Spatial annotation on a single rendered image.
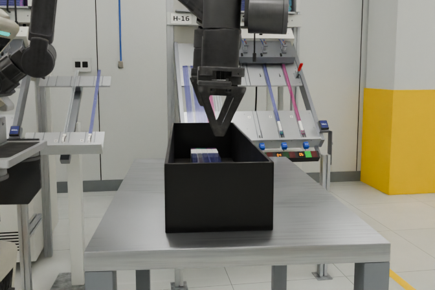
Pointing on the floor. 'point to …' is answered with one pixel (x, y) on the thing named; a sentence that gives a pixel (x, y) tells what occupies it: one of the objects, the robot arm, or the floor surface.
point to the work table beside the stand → (285, 226)
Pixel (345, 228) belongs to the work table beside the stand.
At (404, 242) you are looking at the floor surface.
